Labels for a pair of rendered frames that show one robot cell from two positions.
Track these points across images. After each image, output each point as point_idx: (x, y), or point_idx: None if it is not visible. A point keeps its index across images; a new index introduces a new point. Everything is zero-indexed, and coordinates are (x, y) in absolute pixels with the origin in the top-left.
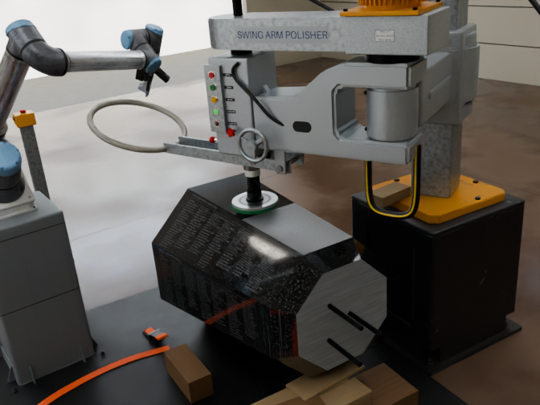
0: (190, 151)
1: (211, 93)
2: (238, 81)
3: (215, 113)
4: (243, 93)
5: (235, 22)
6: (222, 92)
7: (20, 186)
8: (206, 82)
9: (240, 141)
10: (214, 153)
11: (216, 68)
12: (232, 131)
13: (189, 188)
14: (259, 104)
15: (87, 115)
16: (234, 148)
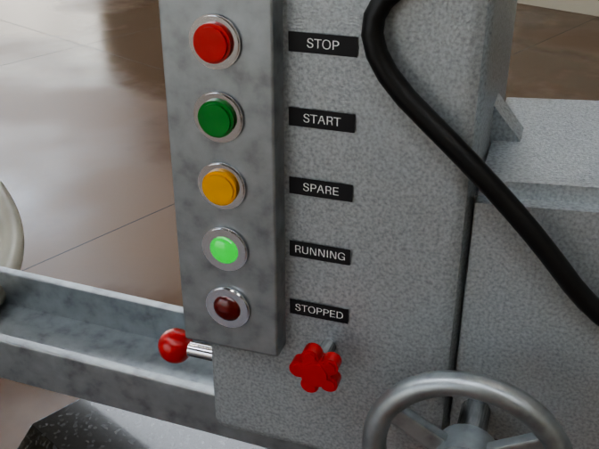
0: (53, 371)
1: (204, 150)
2: (410, 93)
3: (225, 261)
4: (426, 164)
5: None
6: (277, 145)
7: None
8: (176, 82)
9: (388, 428)
10: (178, 395)
11: (253, 1)
12: (334, 369)
13: (37, 425)
14: (542, 244)
15: None
16: (312, 420)
